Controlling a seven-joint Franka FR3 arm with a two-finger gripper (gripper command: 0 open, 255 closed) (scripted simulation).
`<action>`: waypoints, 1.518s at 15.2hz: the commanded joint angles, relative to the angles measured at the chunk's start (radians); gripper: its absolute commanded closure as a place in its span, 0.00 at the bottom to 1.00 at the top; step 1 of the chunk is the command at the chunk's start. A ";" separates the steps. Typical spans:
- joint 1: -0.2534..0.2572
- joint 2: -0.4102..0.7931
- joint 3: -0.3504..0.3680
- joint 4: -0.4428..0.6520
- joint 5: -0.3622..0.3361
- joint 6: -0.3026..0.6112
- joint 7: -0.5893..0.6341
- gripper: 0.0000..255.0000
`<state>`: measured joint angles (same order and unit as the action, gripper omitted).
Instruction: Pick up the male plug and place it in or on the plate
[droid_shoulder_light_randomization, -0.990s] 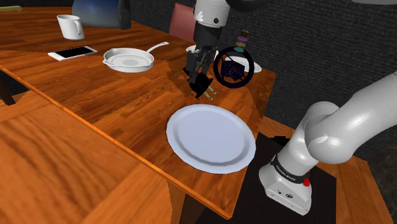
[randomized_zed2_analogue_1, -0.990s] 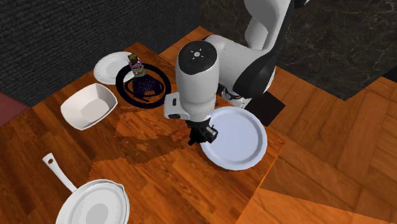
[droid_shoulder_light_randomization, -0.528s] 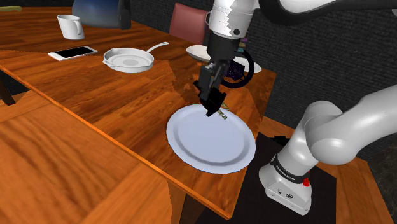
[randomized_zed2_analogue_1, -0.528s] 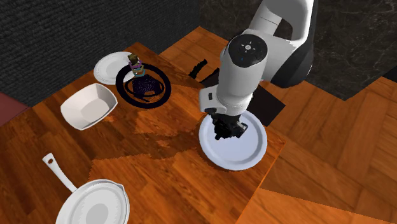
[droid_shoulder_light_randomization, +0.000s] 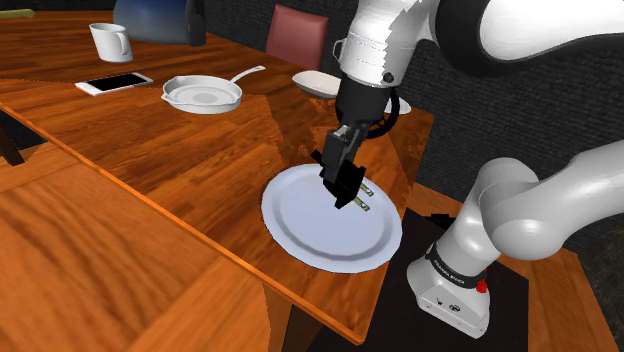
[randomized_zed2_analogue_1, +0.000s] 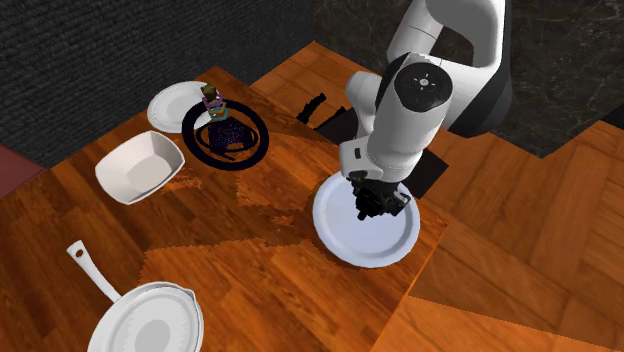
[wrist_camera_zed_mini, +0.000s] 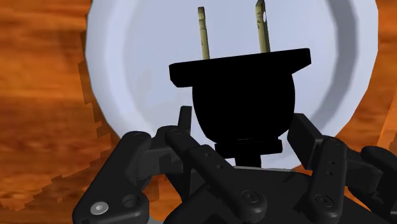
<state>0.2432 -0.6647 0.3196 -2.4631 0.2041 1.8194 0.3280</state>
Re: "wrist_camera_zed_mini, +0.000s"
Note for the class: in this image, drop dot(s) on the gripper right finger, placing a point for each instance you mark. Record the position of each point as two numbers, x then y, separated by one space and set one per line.
328 173

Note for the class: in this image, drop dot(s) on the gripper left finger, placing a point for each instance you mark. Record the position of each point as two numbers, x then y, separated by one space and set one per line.
198 161

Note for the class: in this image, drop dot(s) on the black electric plug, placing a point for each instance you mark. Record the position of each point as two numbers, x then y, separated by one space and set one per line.
243 99

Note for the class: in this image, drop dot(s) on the white round plate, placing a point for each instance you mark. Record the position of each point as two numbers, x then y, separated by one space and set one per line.
139 62

